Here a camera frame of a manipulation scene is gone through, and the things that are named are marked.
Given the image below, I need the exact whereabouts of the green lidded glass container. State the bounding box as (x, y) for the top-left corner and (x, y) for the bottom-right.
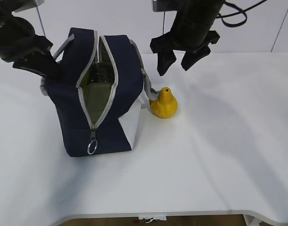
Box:
(84, 82), (112, 113)

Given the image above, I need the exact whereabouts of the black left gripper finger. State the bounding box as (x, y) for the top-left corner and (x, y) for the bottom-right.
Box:
(12, 60), (48, 78)
(30, 53), (60, 79)

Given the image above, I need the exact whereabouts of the yellow pear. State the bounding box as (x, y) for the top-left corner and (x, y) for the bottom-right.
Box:
(149, 87), (178, 119)

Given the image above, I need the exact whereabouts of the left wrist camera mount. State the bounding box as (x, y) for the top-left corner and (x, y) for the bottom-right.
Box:
(14, 0), (45, 13)

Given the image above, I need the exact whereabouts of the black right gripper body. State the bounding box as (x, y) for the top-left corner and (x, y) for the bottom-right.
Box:
(150, 0), (225, 53)

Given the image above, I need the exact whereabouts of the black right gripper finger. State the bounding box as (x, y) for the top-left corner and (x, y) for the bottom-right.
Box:
(181, 46), (211, 71)
(157, 50), (176, 76)

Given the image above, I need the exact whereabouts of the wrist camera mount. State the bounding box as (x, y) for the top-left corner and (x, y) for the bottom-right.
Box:
(152, 0), (179, 12)
(14, 0), (45, 13)

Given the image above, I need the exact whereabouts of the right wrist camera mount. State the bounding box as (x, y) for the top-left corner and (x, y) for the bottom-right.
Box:
(152, 0), (179, 12)

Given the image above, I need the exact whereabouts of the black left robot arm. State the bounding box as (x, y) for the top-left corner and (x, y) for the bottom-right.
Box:
(0, 0), (60, 80)

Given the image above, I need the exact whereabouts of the white table leg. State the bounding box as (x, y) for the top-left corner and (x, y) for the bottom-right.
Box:
(243, 214), (262, 226)

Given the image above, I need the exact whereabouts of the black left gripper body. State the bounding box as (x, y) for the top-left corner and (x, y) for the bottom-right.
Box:
(0, 15), (53, 63)

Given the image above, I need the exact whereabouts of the navy blue lunch bag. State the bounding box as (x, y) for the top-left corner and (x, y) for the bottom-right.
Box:
(41, 27), (157, 157)

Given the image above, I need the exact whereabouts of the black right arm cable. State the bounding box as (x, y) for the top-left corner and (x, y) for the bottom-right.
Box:
(216, 0), (269, 28)

